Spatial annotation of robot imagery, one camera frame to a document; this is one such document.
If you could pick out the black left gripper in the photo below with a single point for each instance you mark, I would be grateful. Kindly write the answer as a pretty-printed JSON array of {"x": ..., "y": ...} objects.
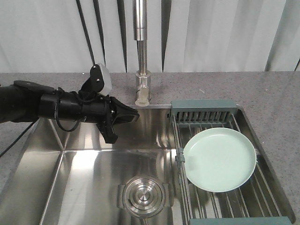
[{"x": 71, "y": 106}]

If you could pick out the light green round plate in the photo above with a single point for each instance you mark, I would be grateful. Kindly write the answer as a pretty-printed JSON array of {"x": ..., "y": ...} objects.
[{"x": 219, "y": 159}]

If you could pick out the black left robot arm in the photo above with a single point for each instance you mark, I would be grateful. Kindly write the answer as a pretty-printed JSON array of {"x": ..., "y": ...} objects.
[{"x": 25, "y": 101}]

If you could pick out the stainless steel sink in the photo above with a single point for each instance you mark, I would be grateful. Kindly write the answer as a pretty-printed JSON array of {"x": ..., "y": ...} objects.
[{"x": 78, "y": 179}]

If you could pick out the white pleated curtain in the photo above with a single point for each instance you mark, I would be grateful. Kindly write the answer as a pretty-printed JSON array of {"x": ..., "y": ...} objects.
[{"x": 183, "y": 35}]

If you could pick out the stainless steel faucet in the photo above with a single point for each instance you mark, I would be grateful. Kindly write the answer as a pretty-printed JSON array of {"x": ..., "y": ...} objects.
[{"x": 143, "y": 79}]

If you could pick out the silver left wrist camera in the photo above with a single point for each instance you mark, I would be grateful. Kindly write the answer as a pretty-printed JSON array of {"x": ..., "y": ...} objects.
[{"x": 99, "y": 80}]

